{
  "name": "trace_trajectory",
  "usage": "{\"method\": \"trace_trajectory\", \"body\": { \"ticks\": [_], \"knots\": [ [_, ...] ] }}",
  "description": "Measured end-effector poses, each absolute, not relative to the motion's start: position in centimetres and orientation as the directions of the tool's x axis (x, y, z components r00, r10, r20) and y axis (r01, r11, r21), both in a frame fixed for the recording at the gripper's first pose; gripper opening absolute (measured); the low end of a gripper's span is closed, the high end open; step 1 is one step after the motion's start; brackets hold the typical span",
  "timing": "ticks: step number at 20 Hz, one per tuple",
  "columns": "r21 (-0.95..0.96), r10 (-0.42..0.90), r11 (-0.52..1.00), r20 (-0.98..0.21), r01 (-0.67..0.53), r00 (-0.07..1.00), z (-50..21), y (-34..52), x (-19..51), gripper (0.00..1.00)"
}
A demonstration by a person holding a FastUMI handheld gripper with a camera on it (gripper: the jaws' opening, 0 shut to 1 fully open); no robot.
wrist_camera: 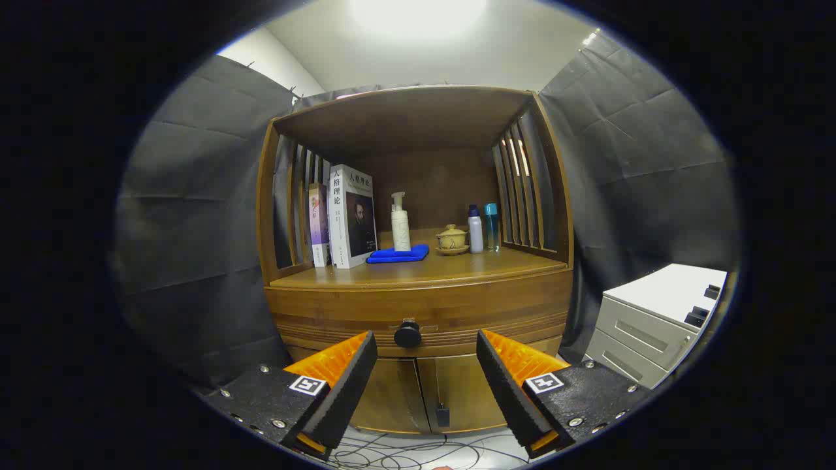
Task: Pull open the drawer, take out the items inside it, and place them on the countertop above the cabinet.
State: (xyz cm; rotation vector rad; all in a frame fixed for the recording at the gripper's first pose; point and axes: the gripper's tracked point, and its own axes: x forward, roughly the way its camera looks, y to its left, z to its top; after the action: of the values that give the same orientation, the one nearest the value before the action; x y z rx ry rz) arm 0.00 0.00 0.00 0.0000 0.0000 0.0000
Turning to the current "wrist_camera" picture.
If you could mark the wooden drawer with black knob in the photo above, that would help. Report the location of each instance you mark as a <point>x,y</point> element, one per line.
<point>366,307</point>

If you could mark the wooden cabinet with slatted sides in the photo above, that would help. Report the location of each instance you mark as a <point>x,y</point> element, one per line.
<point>424,117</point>

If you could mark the white pump bottle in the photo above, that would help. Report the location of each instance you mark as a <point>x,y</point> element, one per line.
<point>400,232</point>

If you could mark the yellow lidded teacup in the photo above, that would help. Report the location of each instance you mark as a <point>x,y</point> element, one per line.
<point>452,238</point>

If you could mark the blue folded cloth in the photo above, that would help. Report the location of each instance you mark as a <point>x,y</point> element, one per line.
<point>398,256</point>

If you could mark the wooden countertop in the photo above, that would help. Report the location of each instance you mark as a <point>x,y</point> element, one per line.
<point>470,264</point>

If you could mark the teal clear bottle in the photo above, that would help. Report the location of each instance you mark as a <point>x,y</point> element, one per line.
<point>492,228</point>

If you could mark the small black device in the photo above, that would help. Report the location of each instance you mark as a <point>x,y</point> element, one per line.
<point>712,292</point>
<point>697,317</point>

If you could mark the white bottle with blue cap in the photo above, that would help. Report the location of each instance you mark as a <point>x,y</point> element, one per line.
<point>475,235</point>

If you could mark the purple book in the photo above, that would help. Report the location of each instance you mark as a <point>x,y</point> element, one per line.
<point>319,222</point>

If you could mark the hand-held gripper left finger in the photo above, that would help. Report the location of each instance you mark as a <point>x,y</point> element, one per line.
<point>346,391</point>

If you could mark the white drawer cabinet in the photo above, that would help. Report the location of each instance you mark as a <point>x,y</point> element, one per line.
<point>640,333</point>

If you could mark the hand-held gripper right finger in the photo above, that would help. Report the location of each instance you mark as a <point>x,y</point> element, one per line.
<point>506,391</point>

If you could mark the white book with portrait cover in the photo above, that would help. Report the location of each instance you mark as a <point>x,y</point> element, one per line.
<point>339,222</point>

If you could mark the yellow saucer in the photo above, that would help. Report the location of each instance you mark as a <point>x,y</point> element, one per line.
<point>452,252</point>

